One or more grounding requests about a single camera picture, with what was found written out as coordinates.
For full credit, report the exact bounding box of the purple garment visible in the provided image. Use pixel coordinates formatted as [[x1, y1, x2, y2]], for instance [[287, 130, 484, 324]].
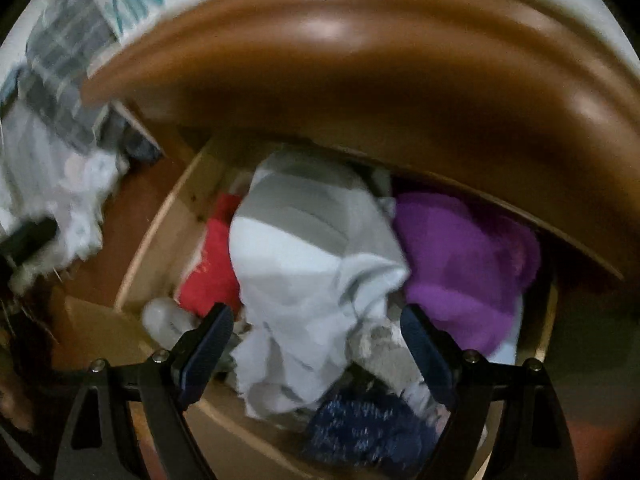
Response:
[[393, 193, 540, 356]]

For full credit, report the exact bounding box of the brown wooden nightstand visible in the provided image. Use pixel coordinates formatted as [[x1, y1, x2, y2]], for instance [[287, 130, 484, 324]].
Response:
[[81, 0, 639, 417]]

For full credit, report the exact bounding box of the light wooden drawer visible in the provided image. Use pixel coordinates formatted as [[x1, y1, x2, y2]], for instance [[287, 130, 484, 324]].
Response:
[[49, 134, 626, 480]]

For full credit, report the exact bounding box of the grey plaid blanket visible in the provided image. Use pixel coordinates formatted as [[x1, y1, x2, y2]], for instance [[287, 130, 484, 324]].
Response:
[[18, 0, 127, 154]]

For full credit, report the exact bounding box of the white sock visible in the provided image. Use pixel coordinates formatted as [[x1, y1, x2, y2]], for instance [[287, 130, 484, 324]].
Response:
[[141, 297, 200, 350]]

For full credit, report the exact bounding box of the white leaf pattern bedding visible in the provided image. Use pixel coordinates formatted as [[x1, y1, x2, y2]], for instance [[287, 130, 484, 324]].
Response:
[[1, 102, 128, 294]]

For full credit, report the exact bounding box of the white grey garment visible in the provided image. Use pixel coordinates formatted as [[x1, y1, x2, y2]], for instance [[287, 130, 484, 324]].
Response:
[[229, 150, 409, 419]]

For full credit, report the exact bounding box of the grey patterned sock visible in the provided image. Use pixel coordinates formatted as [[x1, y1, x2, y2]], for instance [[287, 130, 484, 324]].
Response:
[[348, 318, 437, 419]]

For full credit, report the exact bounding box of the dark blue speckled garment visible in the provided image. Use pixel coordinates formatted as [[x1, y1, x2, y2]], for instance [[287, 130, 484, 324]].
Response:
[[303, 389, 438, 477]]

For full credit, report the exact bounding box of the red embroidered garment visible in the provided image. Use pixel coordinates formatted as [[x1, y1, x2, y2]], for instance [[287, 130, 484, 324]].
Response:
[[177, 193, 242, 318]]

